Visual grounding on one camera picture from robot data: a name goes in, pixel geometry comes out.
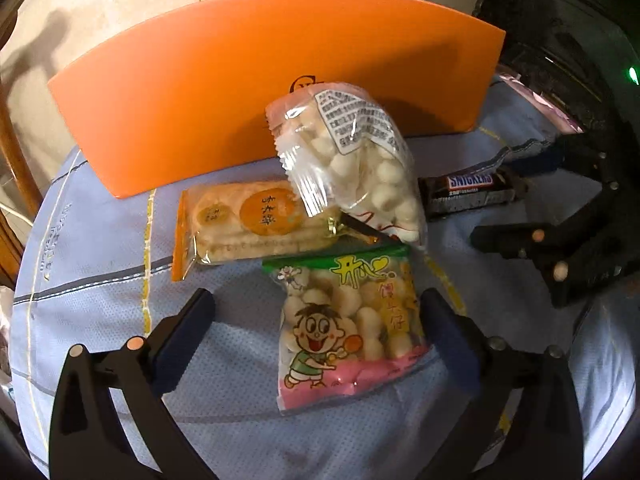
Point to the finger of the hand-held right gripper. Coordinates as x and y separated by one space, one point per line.
545 159
550 250

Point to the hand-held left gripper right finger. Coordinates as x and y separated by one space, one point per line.
450 345

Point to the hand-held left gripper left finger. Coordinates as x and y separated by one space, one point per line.
180 345

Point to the brown chocolate bar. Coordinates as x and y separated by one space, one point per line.
470 190

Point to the cartoon packet of white balls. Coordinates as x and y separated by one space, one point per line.
345 330

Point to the orange cardboard box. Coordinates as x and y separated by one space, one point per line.
200 90

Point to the light blue tablecloth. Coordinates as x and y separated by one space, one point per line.
100 270

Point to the orange-edged round cracker packet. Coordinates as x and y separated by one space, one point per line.
240 230

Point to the clear bag of white balls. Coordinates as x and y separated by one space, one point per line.
365 170

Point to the wooden chair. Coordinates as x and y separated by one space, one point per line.
20 170

